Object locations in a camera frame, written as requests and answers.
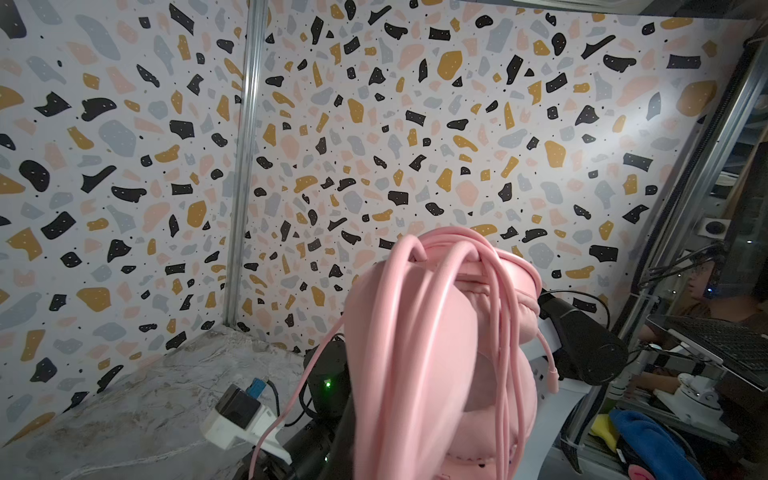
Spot pink headphones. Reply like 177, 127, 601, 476
340, 227, 541, 479

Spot person at desk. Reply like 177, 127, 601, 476
623, 257, 768, 397

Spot blue cloth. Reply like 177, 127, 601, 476
609, 410, 705, 480

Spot black computer keyboard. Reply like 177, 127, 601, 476
647, 314, 767, 376

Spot right aluminium corner post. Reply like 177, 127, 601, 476
223, 1, 269, 329

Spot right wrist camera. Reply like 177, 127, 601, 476
201, 378, 293, 464

